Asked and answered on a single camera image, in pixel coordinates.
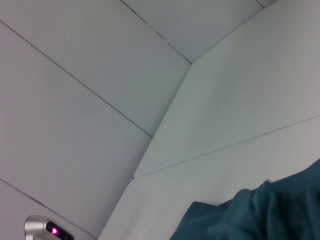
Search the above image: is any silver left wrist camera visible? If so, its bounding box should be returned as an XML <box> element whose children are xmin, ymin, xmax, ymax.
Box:
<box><xmin>23</xmin><ymin>215</ymin><xmax>76</xmax><ymax>240</ymax></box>

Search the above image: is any teal blue printed t-shirt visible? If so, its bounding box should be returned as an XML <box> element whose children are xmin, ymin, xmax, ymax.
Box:
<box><xmin>169</xmin><ymin>158</ymin><xmax>320</xmax><ymax>240</ymax></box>

